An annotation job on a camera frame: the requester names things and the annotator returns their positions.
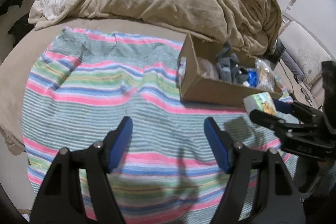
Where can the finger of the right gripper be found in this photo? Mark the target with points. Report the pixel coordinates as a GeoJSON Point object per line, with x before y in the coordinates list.
{"type": "Point", "coordinates": [283, 107]}
{"type": "Point", "coordinates": [268, 121]}

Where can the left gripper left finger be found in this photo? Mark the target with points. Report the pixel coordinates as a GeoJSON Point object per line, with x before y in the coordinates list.
{"type": "Point", "coordinates": [60, 200]}

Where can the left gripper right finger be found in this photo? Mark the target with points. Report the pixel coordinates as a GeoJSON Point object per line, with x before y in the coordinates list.
{"type": "Point", "coordinates": [276, 198]}

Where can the small green tissue pack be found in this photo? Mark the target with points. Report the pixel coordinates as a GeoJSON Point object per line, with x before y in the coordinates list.
{"type": "Point", "coordinates": [261, 101]}

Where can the cotton swab bag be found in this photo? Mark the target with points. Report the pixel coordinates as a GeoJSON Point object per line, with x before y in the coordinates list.
{"type": "Point", "coordinates": [265, 76]}

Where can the blue tissue pack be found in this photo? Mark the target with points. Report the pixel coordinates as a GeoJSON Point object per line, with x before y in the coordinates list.
{"type": "Point", "coordinates": [252, 80]}

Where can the clear plastic snack bag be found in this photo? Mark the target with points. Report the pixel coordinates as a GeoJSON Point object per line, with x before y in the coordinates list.
{"type": "Point", "coordinates": [207, 69]}

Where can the eyeglasses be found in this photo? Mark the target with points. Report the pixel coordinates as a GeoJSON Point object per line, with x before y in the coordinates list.
{"type": "Point", "coordinates": [303, 90]}

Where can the grey pillow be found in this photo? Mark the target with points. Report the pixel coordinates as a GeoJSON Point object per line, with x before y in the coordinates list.
{"type": "Point", "coordinates": [292, 65]}

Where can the white floral pillow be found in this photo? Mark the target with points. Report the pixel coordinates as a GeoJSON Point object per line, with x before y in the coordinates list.
{"type": "Point", "coordinates": [304, 50]}

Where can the open cardboard box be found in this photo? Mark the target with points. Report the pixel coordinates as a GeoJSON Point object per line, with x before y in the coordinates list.
{"type": "Point", "coordinates": [198, 88]}

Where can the beige fleece blanket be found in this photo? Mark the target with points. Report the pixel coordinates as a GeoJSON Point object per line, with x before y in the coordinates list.
{"type": "Point", "coordinates": [251, 25]}

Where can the striped colourful towel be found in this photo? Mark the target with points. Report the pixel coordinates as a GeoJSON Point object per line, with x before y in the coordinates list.
{"type": "Point", "coordinates": [82, 86]}

